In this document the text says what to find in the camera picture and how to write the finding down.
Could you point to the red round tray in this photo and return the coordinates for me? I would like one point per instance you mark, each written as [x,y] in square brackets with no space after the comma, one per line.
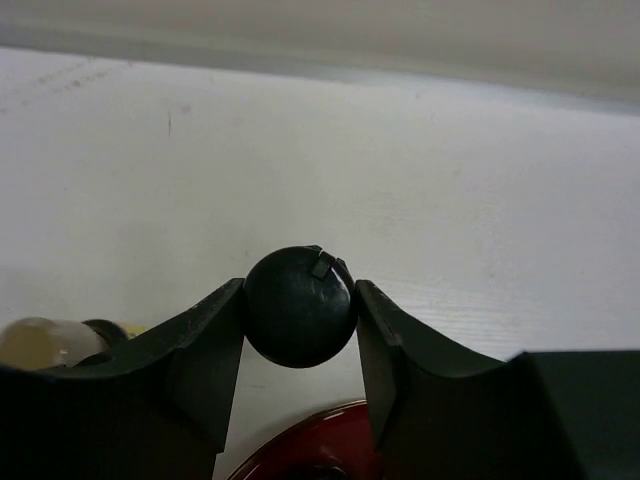
[336,443]

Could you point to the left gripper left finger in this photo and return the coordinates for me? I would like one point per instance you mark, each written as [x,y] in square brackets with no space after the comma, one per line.
[154,407]

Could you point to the yellow label cork bottle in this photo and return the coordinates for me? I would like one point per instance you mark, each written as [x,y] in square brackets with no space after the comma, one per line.
[35,343]

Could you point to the small black lid spice jar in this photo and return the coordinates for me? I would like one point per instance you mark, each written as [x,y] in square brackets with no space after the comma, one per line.
[299,311]

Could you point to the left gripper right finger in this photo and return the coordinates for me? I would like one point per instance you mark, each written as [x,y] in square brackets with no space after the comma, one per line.
[439,410]

